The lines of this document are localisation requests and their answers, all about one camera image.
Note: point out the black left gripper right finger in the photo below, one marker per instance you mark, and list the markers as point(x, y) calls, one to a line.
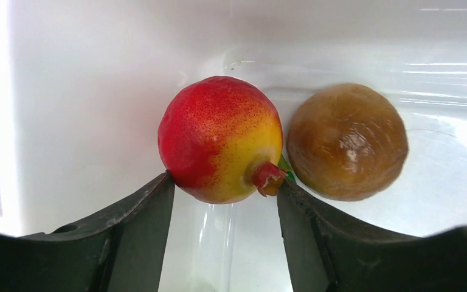
point(329, 250)

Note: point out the green toy bean pod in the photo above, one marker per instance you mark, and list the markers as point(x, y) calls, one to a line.
point(283, 164)

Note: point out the red yellow toy pomegranate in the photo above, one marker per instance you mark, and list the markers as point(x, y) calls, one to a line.
point(221, 140)

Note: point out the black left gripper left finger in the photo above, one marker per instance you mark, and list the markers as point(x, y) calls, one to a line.
point(119, 248)

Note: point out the brown toy kiwi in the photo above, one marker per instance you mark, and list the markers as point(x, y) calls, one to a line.
point(347, 142)

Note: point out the white plastic bin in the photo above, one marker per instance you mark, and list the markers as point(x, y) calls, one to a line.
point(84, 85)

